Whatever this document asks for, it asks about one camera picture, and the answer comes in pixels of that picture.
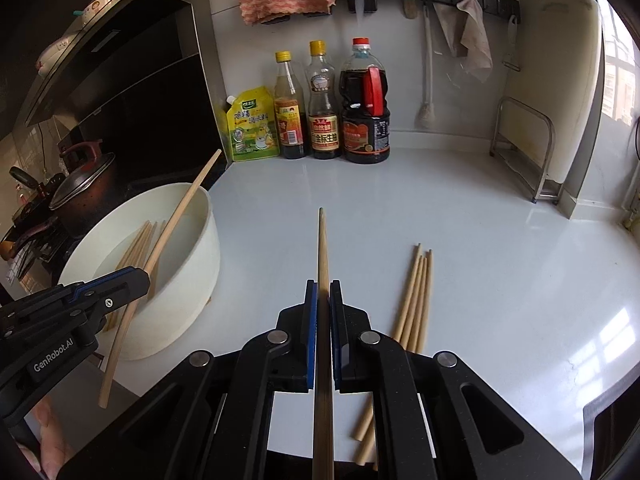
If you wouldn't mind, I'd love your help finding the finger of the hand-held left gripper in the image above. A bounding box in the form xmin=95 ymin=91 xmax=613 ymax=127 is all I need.
xmin=82 ymin=271 xmax=151 ymax=321
xmin=60 ymin=267 xmax=141 ymax=306

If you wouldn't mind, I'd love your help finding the person's left hand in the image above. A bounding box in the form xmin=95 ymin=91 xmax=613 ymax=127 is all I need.
xmin=17 ymin=394 xmax=76 ymax=480

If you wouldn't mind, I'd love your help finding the maroon handled frying pan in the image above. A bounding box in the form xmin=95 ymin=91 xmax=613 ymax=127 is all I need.
xmin=0 ymin=215 xmax=63 ymax=261

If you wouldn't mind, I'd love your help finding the wooden chopstick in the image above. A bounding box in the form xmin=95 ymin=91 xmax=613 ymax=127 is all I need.
xmin=412 ymin=249 xmax=434 ymax=356
xmin=352 ymin=243 xmax=422 ymax=442
xmin=97 ymin=148 xmax=223 ymax=409
xmin=311 ymin=206 xmax=335 ymax=480
xmin=355 ymin=255 xmax=427 ymax=465
xmin=372 ymin=256 xmax=430 ymax=471

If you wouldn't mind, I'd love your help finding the clear soy sauce bottle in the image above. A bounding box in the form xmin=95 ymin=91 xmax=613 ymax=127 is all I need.
xmin=306 ymin=40 xmax=342 ymax=160

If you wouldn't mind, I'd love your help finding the window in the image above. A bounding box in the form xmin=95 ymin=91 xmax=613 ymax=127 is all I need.
xmin=597 ymin=0 xmax=640 ymax=126

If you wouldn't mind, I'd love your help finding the beige hanging rag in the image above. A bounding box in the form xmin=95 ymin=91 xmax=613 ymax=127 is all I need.
xmin=432 ymin=0 xmax=493 ymax=83

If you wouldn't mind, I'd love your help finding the black frying pan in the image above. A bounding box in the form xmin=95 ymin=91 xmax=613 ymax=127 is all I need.
xmin=9 ymin=166 xmax=66 ymax=206

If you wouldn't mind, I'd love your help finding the white cutting board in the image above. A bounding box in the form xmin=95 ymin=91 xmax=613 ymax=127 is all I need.
xmin=517 ymin=0 xmax=603 ymax=186

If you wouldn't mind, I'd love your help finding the white round basin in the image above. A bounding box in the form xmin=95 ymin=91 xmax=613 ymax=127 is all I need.
xmin=57 ymin=182 xmax=222 ymax=361

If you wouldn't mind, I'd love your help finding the white bottle brush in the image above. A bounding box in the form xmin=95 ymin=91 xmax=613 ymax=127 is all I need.
xmin=414 ymin=2 xmax=437 ymax=131

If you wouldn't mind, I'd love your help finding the dark vinegar bottle yellow cap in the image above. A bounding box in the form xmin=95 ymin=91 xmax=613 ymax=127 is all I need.
xmin=273 ymin=50 xmax=308 ymax=160

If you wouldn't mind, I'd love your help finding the black range hood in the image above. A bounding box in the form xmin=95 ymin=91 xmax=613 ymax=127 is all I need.
xmin=15 ymin=0 xmax=228 ymax=191

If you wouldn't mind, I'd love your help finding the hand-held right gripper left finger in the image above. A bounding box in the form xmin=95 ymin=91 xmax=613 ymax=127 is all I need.
xmin=60 ymin=280 xmax=321 ymax=480

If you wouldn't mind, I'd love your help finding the steel cutting board rack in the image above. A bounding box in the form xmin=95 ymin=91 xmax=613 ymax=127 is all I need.
xmin=489 ymin=96 xmax=563 ymax=206

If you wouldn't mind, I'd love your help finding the white round object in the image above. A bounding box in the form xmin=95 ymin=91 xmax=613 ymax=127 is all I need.
xmin=75 ymin=0 xmax=126 ymax=23

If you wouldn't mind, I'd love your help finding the yellow green seasoning pouch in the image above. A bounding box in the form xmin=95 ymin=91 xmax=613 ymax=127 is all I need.
xmin=222 ymin=85 xmax=281 ymax=162

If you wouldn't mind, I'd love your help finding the brown pot with lid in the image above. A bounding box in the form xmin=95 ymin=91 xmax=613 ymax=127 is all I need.
xmin=47 ymin=141 xmax=121 ymax=238

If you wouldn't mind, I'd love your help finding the large red handled sauce bottle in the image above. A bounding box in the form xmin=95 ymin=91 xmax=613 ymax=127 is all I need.
xmin=339 ymin=36 xmax=392 ymax=164

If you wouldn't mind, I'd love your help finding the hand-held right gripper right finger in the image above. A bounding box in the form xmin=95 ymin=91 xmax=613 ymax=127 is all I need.
xmin=327 ymin=280 xmax=583 ymax=480

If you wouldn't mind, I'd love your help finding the dark steel sink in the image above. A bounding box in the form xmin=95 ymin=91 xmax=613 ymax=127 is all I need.
xmin=582 ymin=385 xmax=636 ymax=480

